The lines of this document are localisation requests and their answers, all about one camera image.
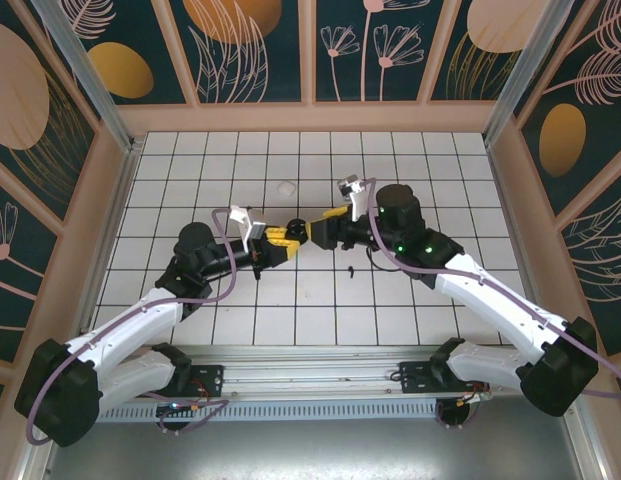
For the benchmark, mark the white earbud charging case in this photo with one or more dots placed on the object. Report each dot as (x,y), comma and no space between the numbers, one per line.
(287,188)

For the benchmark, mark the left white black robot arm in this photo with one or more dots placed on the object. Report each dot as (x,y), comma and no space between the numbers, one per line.
(130,320)

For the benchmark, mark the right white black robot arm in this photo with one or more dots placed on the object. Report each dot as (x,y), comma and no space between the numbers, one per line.
(495,305)

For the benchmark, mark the grey metal sheet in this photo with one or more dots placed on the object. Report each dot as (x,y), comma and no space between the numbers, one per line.
(310,450)

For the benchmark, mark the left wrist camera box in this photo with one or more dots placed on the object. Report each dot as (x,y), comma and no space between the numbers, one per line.
(255,231)

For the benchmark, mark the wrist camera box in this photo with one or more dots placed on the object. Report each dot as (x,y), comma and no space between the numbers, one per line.
(255,231)
(359,202)

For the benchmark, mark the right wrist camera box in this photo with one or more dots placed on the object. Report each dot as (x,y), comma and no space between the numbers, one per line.
(359,202)

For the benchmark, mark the aluminium side rail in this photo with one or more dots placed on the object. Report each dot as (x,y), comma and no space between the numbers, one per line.
(123,195)
(508,200)

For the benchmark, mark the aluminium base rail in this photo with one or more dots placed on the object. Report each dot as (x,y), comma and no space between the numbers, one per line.
(310,372)

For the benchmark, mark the aluminium frame post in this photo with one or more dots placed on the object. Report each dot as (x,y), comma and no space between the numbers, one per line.
(88,75)
(525,75)

